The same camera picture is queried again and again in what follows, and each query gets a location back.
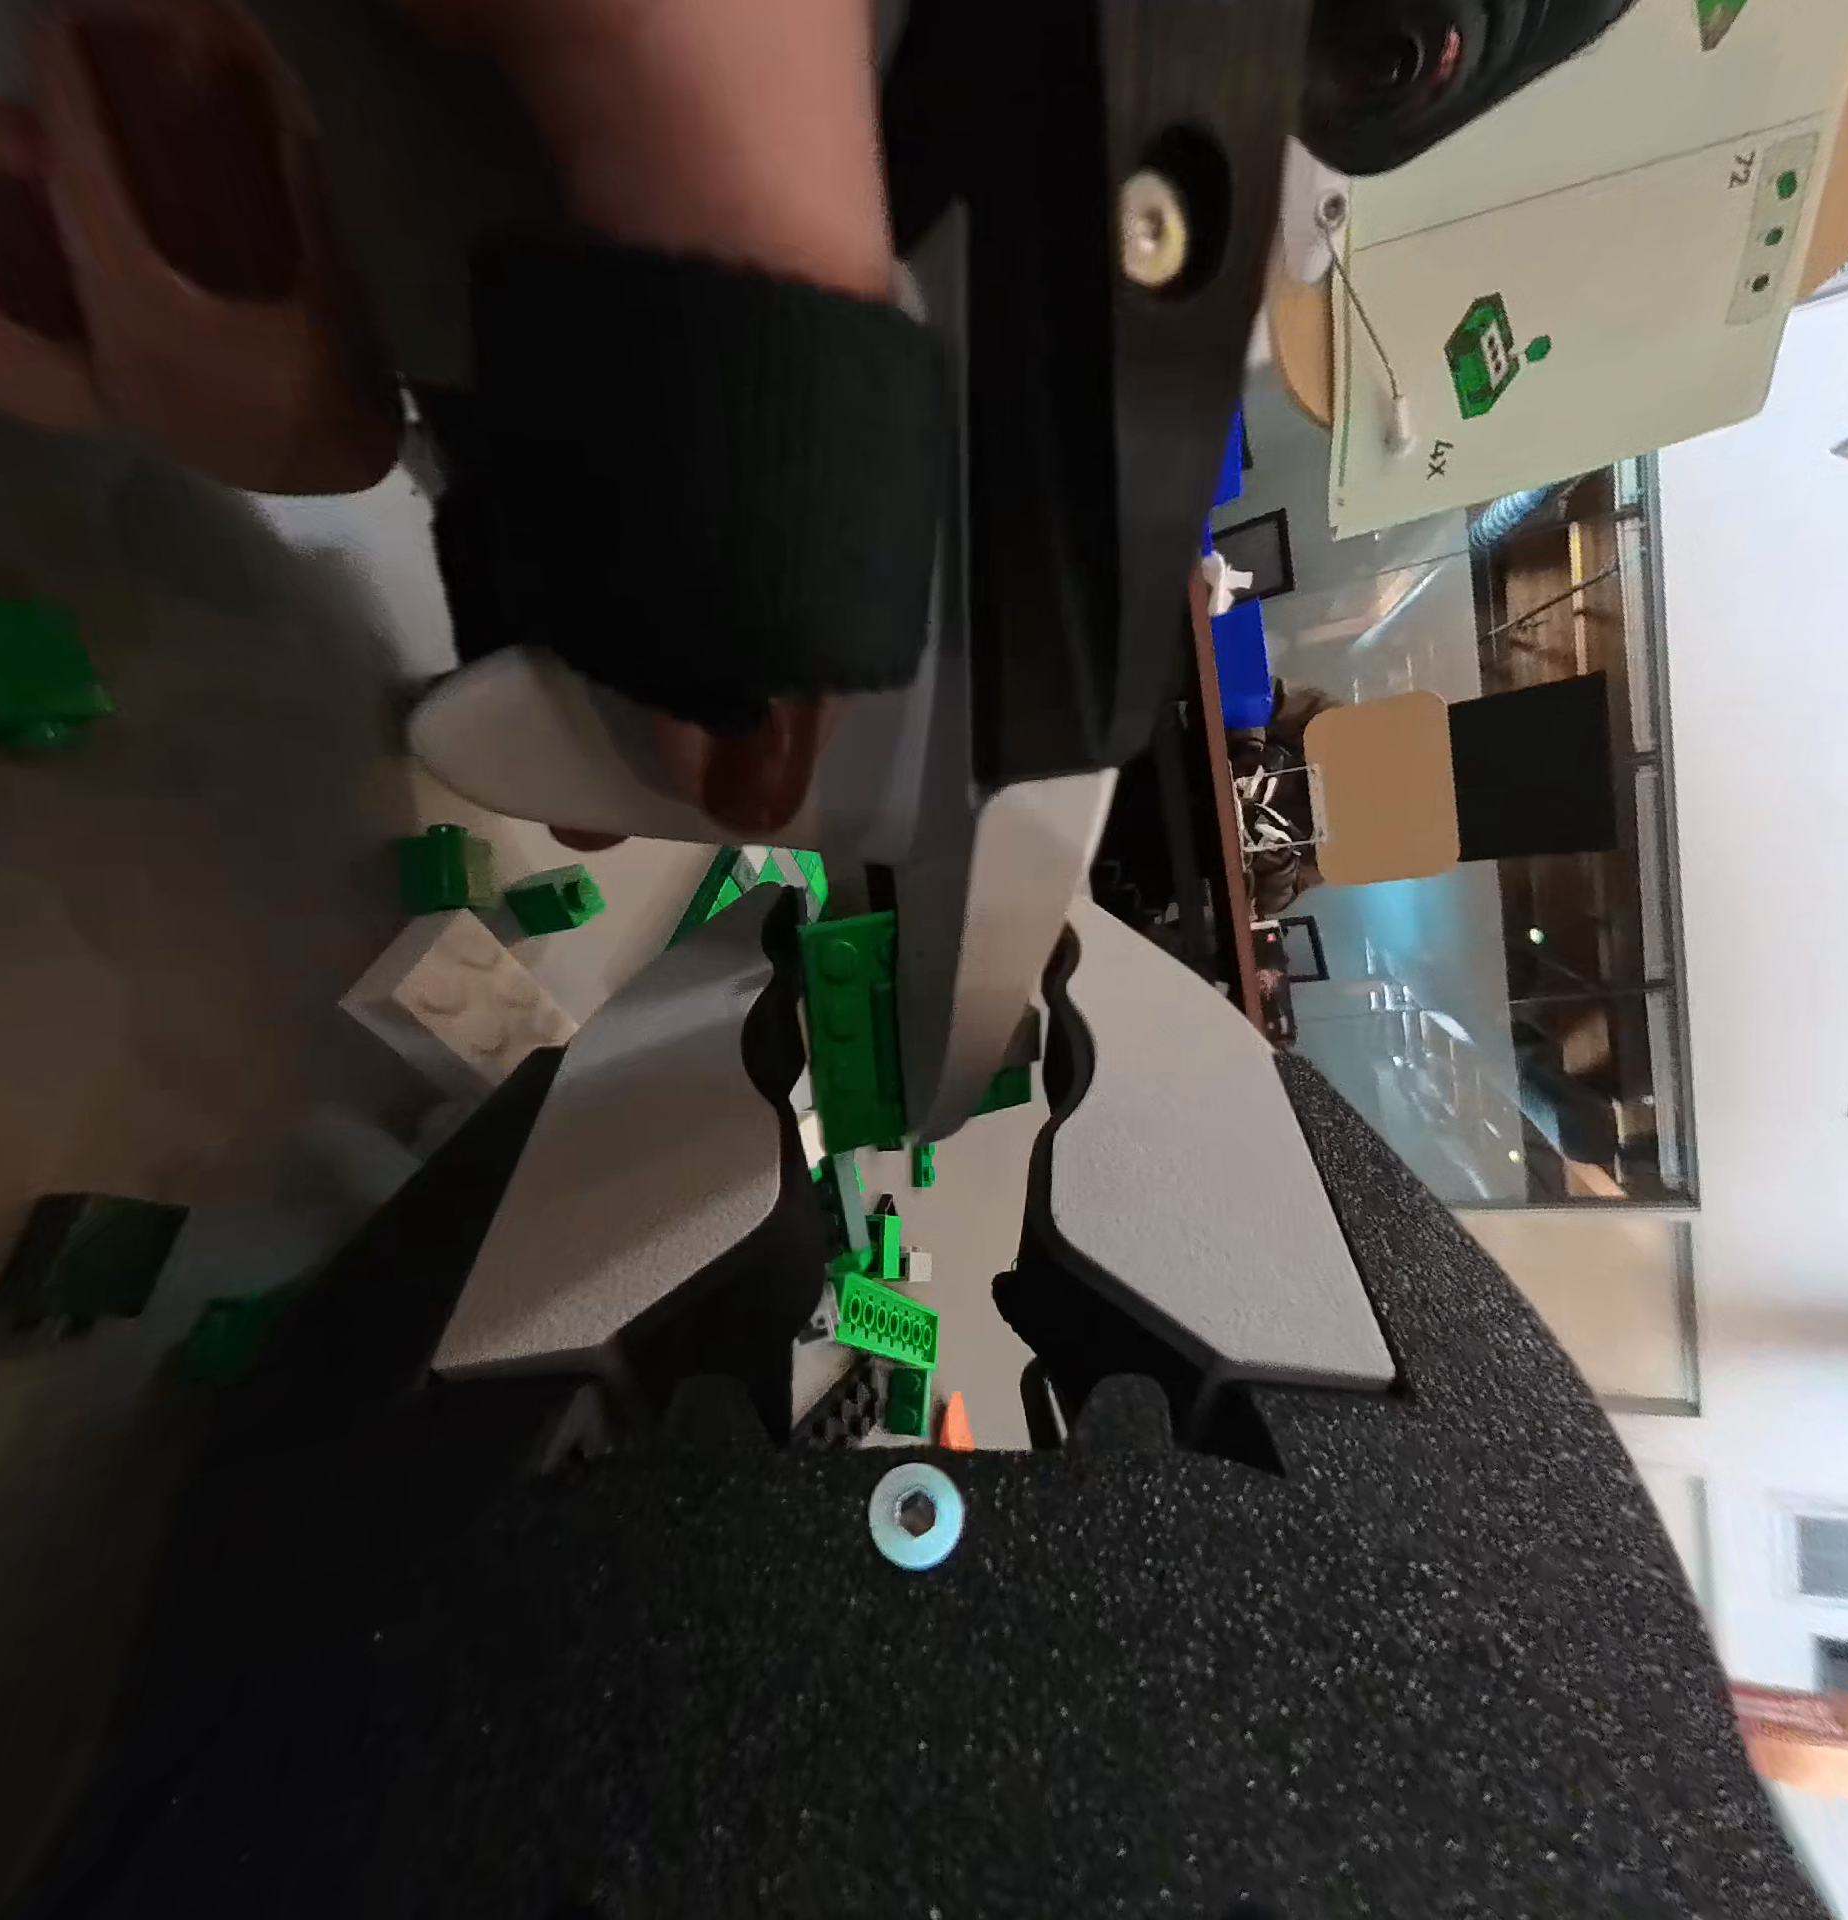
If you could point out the person's left hand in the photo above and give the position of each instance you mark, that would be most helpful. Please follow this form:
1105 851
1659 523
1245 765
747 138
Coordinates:
684 135

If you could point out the tan and black panel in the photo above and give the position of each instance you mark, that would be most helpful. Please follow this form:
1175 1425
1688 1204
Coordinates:
1525 765

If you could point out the blue storage bin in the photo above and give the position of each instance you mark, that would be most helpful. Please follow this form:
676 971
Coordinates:
1236 632

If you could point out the orange brick separator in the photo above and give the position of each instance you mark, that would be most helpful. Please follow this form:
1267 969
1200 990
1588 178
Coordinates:
955 1425

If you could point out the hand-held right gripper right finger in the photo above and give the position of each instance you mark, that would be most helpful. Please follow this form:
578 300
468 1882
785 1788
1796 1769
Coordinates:
1210 1185

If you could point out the open instruction booklet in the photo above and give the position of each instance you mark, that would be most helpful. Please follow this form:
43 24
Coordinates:
1585 332

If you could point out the green holed plate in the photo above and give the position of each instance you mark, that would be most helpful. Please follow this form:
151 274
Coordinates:
885 1320

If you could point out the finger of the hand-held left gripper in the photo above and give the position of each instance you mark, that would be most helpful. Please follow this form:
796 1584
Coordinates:
999 930

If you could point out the small green tiled plate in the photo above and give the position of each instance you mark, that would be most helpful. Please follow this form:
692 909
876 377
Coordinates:
850 1022

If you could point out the scattered small bricks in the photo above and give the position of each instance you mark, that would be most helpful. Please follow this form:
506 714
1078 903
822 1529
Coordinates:
445 870

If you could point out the white brick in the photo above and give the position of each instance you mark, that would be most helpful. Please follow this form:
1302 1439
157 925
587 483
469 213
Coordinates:
460 998

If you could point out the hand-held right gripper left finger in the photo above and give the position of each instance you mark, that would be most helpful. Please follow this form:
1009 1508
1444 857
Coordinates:
639 1185

